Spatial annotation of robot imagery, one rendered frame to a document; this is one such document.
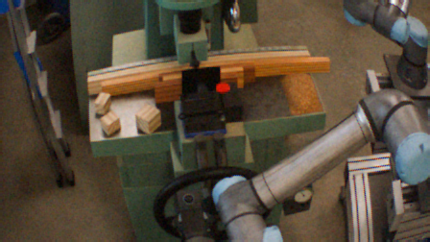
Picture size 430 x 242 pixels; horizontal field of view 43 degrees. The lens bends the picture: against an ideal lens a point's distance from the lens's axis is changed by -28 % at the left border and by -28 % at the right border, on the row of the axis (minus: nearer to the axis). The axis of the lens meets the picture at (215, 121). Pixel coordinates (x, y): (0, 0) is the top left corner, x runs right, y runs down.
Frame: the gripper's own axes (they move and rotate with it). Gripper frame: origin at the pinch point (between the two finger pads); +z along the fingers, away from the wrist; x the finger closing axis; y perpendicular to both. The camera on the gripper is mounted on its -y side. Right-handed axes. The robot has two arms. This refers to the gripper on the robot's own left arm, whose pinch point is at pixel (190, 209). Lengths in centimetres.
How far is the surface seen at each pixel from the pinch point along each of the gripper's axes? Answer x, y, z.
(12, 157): -86, 21, 138
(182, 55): 3.7, -29.5, 23.5
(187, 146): 1.8, -11.7, 9.6
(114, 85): -14.4, -23.5, 31.7
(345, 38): 99, -6, 192
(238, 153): 12.7, -8.0, 11.8
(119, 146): -14.5, -10.3, 21.4
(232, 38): 21, -26, 64
